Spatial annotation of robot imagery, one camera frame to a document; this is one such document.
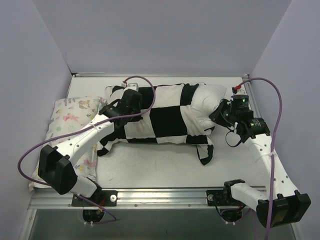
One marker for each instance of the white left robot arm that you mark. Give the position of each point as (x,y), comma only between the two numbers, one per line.
(56,164)

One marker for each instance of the black white checkered pillowcase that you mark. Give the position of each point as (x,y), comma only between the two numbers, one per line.
(169,121)

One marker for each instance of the white pillow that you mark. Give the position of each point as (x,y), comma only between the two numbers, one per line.
(205,101)

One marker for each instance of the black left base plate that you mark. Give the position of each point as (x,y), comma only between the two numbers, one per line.
(105,198)

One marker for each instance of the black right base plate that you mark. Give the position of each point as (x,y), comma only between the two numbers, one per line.
(215,197)

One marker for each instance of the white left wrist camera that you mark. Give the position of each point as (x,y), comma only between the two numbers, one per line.
(130,86)

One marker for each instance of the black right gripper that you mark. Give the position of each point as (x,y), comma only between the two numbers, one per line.
(219,113)

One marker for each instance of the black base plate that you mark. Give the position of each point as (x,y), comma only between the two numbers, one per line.
(105,198)
(215,197)

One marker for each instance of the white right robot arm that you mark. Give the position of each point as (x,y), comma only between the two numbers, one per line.
(282,203)

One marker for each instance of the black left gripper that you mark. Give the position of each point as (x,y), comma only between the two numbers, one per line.
(133,93)

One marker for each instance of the aluminium front rail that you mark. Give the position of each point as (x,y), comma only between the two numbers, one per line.
(143,198)

